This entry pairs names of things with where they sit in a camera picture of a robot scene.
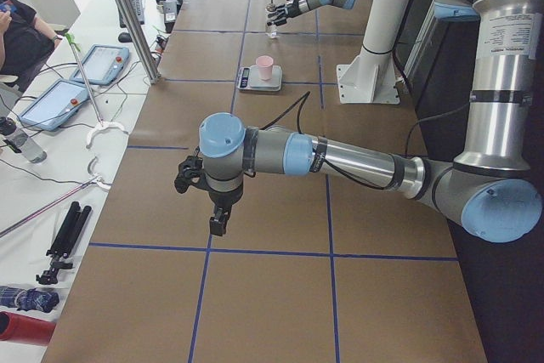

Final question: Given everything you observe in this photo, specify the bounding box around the white pillar with base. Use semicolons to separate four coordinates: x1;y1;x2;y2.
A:
337;0;409;105

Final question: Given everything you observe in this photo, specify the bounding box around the aluminium frame post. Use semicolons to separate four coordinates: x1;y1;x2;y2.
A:
115;0;161;84

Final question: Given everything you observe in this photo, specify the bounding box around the grabber stick green handle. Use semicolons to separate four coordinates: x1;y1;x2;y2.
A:
65;32;128;150

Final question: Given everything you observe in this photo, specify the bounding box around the black keyboard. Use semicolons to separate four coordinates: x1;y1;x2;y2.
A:
129;0;145;25

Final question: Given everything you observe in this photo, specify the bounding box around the teach pendant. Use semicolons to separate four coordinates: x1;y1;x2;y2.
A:
80;44;130;86
19;79;88;131

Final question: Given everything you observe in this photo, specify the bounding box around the blue folded umbrella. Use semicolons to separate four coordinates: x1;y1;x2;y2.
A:
1;286;60;313

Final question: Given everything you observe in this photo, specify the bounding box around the seated person black shirt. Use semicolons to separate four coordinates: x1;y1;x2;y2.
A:
1;0;63;93

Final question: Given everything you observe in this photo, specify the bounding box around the digital kitchen scale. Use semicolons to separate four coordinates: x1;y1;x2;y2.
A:
236;65;283;92

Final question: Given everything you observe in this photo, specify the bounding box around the near teach pendant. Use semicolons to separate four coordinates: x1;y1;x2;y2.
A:
19;79;88;131

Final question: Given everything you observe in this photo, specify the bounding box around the red bottle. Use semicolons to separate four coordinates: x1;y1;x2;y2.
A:
1;312;56;346

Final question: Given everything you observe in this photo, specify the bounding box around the pink plastic cup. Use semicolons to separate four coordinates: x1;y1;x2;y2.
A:
255;55;274;81

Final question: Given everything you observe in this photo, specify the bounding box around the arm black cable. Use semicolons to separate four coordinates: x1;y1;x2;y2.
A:
241;91;473;190

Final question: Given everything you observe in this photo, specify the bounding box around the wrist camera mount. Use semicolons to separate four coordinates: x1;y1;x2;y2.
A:
174;147;207;194

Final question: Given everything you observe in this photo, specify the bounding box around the far teach pendant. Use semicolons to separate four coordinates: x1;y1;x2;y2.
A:
80;44;130;86

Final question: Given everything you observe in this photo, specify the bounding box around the black computer mouse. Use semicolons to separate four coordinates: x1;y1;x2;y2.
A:
117;32;132;43

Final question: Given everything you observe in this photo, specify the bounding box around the black folded tripod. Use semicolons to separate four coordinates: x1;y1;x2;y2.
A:
36;201;92;285

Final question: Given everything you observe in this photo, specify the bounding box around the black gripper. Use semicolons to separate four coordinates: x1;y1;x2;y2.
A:
208;187;243;235
266;0;300;26

